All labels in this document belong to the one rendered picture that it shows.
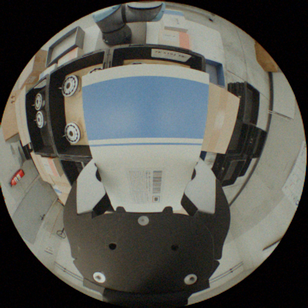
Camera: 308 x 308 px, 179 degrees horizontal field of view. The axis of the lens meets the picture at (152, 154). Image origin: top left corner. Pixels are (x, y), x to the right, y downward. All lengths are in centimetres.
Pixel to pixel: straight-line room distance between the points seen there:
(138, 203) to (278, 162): 292
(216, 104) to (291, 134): 257
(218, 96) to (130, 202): 46
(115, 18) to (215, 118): 58
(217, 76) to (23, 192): 383
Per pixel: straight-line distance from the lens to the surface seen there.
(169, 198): 15
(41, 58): 106
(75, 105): 51
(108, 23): 52
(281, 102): 295
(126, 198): 15
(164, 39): 57
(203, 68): 36
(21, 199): 335
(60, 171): 67
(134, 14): 49
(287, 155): 287
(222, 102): 48
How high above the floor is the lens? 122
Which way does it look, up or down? 61 degrees down
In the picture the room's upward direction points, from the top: 176 degrees clockwise
